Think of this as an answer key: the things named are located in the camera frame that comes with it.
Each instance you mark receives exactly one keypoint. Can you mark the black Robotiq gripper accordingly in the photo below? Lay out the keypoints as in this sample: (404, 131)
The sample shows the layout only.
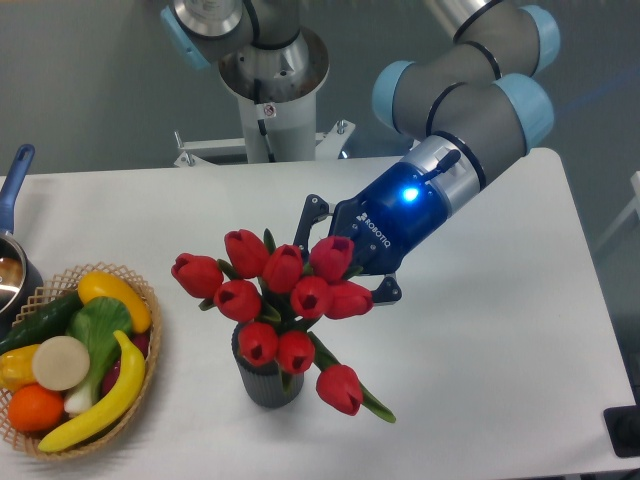
(385, 221)

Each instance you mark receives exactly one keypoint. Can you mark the red tulip bouquet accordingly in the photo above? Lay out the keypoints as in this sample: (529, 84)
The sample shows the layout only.
(278, 295)

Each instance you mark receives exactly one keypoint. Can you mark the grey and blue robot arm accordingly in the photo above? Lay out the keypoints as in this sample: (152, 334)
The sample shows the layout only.
(472, 113)

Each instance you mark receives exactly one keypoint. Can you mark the dark grey ribbed vase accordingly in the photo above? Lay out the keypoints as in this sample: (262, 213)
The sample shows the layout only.
(266, 385)

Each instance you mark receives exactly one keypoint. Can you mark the dark red fruit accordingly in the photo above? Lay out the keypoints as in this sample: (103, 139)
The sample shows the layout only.
(141, 341)

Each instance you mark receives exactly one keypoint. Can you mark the yellow banana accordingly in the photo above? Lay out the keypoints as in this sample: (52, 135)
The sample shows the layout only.
(107, 410)

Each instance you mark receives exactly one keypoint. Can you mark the green bok choy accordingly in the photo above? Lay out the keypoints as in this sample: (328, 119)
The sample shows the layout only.
(94, 326)

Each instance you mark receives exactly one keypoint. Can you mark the green cucumber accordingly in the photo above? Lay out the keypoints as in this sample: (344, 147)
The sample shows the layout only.
(48, 321)

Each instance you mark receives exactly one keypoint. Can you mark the beige round disc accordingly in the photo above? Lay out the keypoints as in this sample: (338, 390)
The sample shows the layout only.
(60, 363)

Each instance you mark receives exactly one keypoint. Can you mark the black device at edge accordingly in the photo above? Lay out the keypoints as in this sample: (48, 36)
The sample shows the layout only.
(623, 428)

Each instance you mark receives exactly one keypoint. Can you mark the yellow bell pepper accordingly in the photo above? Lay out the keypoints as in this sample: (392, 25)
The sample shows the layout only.
(16, 368)

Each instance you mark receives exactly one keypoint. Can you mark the orange fruit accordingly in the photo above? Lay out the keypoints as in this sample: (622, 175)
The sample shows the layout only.
(34, 408)

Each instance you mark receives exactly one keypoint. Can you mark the woven wicker basket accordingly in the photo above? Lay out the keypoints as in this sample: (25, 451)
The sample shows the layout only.
(60, 285)

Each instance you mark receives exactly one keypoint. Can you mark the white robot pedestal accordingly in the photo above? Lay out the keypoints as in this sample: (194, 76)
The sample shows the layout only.
(275, 90)

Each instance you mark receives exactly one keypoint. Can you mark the white frame at right edge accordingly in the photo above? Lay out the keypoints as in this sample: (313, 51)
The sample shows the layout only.
(622, 224)

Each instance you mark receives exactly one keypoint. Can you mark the blue handled saucepan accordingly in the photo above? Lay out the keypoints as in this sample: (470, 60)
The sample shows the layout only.
(19, 277)

